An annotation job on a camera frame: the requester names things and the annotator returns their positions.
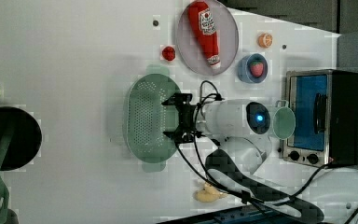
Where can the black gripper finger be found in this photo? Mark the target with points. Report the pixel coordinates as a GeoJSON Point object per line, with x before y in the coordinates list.
{"type": "Point", "coordinates": [178, 99]}
{"type": "Point", "coordinates": [180, 137]}

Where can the black frying pan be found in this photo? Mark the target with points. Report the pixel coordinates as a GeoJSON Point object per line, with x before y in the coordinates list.
{"type": "Point", "coordinates": [26, 140]}

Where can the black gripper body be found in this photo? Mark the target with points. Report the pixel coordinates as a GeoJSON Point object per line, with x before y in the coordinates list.
{"type": "Point", "coordinates": [187, 121]}

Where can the toy strawberry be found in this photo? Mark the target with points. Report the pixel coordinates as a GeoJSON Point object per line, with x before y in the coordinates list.
{"type": "Point", "coordinates": [257, 69]}

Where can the blue bowl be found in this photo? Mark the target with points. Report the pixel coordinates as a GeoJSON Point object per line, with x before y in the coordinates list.
{"type": "Point", "coordinates": [244, 73]}

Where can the peeled toy banana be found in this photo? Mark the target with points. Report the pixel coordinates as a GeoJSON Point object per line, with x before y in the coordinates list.
{"type": "Point", "coordinates": [209, 194]}

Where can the red toy tomato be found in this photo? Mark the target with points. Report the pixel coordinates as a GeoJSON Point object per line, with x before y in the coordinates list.
{"type": "Point", "coordinates": [168, 53]}

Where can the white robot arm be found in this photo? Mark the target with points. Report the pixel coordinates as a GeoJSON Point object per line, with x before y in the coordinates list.
{"type": "Point", "coordinates": [329, 196]}

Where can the black silver toaster oven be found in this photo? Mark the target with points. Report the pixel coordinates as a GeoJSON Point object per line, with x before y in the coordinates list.
{"type": "Point", "coordinates": [325, 103]}

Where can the light green mug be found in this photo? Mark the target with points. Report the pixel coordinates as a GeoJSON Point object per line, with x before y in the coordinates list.
{"type": "Point", "coordinates": [282, 120]}

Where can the green plastic strainer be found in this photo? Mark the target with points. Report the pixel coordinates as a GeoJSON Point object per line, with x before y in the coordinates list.
{"type": "Point", "coordinates": [146, 119]}

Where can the grey round plate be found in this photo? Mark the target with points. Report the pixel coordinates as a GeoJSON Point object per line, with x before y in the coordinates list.
{"type": "Point", "coordinates": [189, 48]}

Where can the red ketchup bottle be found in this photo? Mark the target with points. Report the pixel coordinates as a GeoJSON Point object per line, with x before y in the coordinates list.
{"type": "Point", "coordinates": [202, 24]}

